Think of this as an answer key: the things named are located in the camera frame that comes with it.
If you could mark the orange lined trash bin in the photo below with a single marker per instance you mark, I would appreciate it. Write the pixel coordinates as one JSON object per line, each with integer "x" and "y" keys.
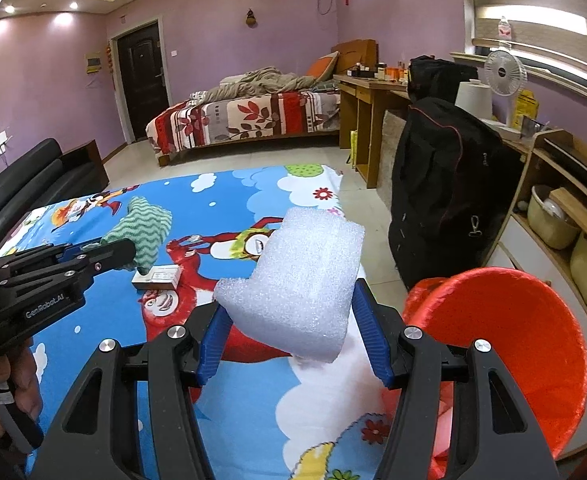
{"x": 513, "y": 340}

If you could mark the brown wooden side cabinet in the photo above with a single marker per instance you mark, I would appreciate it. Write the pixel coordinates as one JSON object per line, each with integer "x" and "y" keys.
{"x": 86, "y": 162}

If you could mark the white paper roll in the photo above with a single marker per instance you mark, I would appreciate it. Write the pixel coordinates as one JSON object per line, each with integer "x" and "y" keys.
{"x": 473, "y": 100}

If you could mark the black leather sofa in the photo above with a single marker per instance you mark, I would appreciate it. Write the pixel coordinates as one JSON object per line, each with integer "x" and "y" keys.
{"x": 28, "y": 170}

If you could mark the long wooden desk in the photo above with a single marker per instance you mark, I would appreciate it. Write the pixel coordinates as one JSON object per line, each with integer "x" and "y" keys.
{"x": 368, "y": 90}

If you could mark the orange pillow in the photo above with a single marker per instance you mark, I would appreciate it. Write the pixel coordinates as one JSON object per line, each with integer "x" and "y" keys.
{"x": 323, "y": 66}

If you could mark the yellow bag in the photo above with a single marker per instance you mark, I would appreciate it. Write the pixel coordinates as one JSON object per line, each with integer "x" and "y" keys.
{"x": 354, "y": 150}

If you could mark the white wall socket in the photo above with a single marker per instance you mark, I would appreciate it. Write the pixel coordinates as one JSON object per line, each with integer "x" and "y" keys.
{"x": 0, "y": 141}

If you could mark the yellow white electrical panel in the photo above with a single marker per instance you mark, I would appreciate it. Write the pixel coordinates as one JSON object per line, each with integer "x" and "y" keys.
{"x": 94, "y": 61}

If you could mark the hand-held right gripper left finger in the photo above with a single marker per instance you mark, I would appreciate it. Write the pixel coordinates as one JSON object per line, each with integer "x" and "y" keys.
{"x": 213, "y": 340}

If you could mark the clear bottle with red label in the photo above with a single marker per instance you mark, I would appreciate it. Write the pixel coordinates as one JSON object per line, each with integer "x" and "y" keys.
{"x": 504, "y": 29}

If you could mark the green knitted cloth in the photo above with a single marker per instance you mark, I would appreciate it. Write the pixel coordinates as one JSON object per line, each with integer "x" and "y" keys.
{"x": 148, "y": 230}

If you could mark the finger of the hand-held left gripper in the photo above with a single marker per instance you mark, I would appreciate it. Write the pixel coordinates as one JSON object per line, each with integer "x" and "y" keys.
{"x": 81, "y": 249}
{"x": 113, "y": 257}

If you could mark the white desk fan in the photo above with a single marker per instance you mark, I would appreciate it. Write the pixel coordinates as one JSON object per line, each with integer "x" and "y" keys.
{"x": 506, "y": 72}

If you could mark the bed with floral sheet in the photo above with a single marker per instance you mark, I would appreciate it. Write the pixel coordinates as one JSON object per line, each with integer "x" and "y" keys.
{"x": 243, "y": 120}

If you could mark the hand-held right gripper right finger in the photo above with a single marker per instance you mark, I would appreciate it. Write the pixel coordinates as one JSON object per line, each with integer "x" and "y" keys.
{"x": 373, "y": 335}

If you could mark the wooden headboard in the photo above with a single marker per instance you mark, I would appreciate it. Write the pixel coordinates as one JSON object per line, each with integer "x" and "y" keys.
{"x": 358, "y": 52}

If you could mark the striped window blind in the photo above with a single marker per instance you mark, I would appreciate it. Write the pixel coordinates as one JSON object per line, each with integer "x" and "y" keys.
{"x": 533, "y": 5}

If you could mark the wooden shelf cabinet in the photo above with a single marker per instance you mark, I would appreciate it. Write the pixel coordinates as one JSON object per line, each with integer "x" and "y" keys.
{"x": 548, "y": 160}

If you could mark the person's left hand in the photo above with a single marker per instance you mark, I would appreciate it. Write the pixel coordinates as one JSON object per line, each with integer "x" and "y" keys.
{"x": 26, "y": 375}

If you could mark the row of small bottles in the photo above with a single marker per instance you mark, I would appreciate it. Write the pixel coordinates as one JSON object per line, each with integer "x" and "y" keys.
{"x": 381, "y": 71}

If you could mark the gourd wall ornament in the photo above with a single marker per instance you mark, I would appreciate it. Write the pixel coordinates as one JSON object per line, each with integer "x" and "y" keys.
{"x": 250, "y": 17}

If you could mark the blue cartoon printed cloth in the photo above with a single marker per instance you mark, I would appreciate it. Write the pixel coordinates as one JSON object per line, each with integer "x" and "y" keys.
{"x": 253, "y": 200}

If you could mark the red hanging decoration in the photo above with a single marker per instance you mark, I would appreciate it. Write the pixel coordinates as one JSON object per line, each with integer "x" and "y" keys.
{"x": 110, "y": 65}

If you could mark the dark door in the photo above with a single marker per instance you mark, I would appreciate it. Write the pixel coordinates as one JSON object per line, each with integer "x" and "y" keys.
{"x": 141, "y": 85}

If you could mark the beige crumpled blanket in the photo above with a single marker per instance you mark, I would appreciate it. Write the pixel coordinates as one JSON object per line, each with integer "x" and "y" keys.
{"x": 263, "y": 82}

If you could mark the large black garment bag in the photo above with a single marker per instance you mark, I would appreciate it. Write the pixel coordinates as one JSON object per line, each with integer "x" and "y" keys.
{"x": 448, "y": 180}

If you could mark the white foam block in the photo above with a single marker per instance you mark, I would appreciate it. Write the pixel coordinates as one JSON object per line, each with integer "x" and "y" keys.
{"x": 303, "y": 280}

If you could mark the small white box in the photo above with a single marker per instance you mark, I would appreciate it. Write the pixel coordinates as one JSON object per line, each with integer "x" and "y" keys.
{"x": 158, "y": 277}

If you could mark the beige mat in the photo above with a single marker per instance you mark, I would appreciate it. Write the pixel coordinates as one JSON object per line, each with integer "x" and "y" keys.
{"x": 391, "y": 155}

